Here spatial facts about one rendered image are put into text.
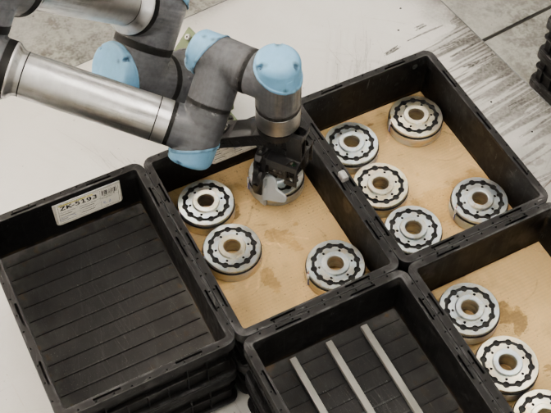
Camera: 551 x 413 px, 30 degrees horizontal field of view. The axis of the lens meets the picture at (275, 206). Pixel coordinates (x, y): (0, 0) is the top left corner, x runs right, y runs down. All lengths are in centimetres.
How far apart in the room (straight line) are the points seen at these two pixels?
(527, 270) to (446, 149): 29
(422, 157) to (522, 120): 34
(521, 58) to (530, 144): 117
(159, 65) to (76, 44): 139
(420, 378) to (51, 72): 77
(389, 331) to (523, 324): 23
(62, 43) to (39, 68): 170
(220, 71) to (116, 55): 37
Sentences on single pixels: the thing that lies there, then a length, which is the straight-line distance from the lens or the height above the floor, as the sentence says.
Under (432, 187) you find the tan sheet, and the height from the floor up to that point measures 83.
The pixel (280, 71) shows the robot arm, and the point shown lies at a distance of 158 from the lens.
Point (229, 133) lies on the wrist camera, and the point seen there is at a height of 100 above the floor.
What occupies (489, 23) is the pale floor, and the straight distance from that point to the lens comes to 343.
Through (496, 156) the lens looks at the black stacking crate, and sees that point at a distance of 191.
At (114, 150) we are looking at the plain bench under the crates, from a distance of 215.
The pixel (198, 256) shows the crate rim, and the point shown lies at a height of 93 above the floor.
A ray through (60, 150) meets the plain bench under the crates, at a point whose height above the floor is 70.
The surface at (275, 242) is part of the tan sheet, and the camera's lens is 184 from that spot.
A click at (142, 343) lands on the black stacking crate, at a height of 83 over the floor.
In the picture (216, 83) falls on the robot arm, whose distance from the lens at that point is 164.
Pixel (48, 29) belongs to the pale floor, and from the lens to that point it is 342.
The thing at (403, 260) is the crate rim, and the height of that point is 93.
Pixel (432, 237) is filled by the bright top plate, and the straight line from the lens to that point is 183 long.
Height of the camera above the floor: 237
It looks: 55 degrees down
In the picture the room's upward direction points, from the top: straight up
